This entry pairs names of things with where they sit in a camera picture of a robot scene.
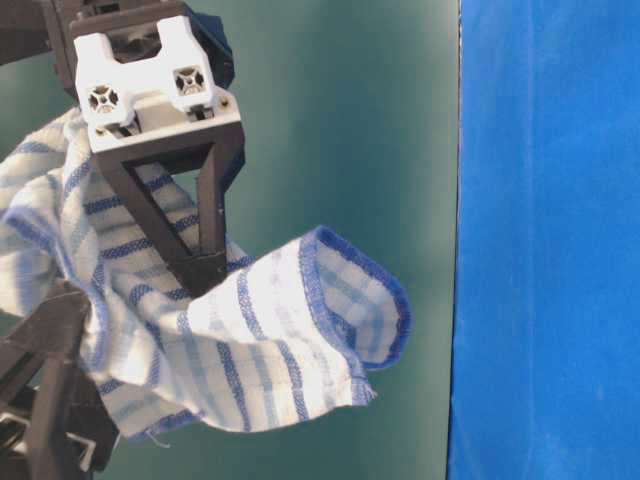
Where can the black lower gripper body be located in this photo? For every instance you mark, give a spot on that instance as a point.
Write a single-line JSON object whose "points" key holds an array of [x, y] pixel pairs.
{"points": [[44, 449]]}

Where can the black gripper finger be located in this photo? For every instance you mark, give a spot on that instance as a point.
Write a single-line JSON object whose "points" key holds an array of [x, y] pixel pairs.
{"points": [[43, 351], [230, 159], [197, 269]]}

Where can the white black upper gripper body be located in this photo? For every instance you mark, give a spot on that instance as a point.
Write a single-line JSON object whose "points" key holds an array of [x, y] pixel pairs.
{"points": [[142, 70]]}

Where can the white blue striped towel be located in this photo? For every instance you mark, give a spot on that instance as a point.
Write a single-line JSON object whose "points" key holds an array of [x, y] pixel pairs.
{"points": [[283, 339]]}

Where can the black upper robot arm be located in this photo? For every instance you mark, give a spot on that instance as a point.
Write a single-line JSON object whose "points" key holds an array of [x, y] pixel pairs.
{"points": [[152, 80]]}

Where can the blue cloth backdrop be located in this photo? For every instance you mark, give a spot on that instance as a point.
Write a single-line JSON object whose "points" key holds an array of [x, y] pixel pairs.
{"points": [[545, 348]]}

